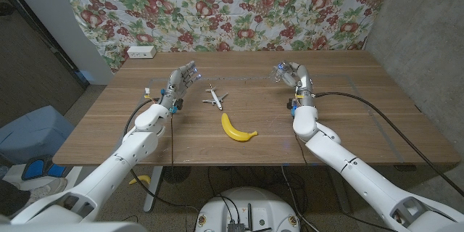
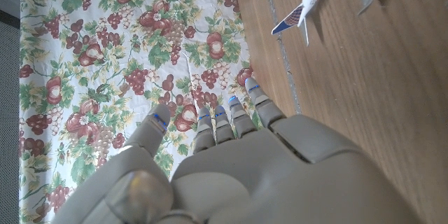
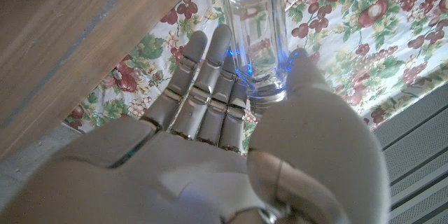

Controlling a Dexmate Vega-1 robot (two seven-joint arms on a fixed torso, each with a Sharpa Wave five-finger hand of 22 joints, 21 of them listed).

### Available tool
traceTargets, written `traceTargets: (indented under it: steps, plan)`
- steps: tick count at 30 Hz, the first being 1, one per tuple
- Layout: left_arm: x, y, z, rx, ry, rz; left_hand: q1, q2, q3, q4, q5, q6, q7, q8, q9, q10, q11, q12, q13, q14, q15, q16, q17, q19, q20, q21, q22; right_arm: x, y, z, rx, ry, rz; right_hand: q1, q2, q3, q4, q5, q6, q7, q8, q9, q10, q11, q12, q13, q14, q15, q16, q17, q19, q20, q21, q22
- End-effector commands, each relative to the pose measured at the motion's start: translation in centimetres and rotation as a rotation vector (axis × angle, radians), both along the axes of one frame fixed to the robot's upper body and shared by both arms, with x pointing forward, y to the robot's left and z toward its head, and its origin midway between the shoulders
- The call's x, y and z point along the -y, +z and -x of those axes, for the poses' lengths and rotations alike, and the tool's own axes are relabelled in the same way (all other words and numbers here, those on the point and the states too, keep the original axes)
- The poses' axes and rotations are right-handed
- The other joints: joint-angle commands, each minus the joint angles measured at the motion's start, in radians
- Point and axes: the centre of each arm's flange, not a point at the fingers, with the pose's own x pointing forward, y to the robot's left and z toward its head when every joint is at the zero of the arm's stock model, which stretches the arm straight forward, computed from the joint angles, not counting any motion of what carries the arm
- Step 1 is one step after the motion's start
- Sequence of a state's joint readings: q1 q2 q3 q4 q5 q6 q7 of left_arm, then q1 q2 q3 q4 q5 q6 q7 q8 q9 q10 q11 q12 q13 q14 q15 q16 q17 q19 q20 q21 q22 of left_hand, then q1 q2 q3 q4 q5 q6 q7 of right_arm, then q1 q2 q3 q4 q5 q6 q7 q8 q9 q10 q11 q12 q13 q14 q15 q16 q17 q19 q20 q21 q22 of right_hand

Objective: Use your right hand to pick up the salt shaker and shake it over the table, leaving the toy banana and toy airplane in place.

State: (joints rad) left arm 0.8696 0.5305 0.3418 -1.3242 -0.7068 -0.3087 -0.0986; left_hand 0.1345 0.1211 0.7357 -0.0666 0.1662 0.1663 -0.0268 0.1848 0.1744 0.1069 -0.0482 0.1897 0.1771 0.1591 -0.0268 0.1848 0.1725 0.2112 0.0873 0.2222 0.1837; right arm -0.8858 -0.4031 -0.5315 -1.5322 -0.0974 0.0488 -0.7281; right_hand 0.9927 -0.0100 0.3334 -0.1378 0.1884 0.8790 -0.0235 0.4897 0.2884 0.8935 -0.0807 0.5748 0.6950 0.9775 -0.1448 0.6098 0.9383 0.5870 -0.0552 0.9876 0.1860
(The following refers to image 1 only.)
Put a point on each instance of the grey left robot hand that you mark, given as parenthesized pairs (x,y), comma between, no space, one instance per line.
(177,83)

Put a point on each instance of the white toy airplane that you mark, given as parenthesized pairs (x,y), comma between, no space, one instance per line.
(216,99)

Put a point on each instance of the floral fruit print backdrop cloth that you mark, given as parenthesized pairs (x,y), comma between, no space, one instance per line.
(224,11)

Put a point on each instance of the grey table leg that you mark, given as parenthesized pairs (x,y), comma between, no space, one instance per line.
(340,192)

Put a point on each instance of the clear glass salt shaker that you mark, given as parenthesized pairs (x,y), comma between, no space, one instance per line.
(282,74)

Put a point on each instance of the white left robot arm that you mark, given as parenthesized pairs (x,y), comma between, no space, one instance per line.
(114,163)

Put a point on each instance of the white table leg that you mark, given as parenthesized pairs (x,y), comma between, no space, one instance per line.
(154,188)

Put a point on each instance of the grey shoe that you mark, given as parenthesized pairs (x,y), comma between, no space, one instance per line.
(49,188)

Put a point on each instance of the yellow toy banana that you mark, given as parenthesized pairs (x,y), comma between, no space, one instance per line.
(232,132)

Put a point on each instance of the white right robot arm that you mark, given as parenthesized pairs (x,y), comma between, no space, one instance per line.
(355,174)

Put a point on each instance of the grey-blue plastic bin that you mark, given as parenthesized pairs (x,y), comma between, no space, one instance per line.
(34,134)

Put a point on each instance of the small yellow floor banana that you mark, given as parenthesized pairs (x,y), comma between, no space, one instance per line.
(142,178)

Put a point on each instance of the round black floor disc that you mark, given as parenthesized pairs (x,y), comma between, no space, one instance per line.
(177,174)

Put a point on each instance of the white power strip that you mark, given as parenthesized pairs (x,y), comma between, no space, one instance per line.
(141,52)

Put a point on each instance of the white robot torso base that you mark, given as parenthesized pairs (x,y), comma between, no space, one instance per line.
(250,203)

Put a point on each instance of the blue foot pedal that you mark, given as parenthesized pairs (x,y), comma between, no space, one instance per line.
(34,168)

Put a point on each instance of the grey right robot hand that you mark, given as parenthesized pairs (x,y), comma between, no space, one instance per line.
(304,79)

